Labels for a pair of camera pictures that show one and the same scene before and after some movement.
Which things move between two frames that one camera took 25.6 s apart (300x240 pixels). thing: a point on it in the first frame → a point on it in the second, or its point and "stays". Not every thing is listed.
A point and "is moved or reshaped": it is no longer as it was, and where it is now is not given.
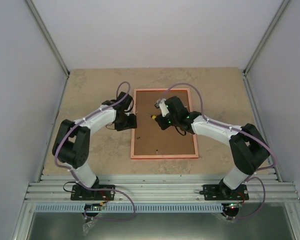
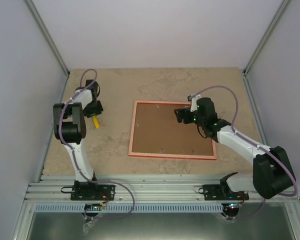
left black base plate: [80, 193] stays
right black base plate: [222, 192] stays
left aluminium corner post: [41, 26] stays
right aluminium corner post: [281, 11] stays
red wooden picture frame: [133, 156] → [156, 132]
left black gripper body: [125, 123] → [92, 109]
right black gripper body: [174, 119] → [199, 120]
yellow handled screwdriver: [153, 117] is moved or reshaped
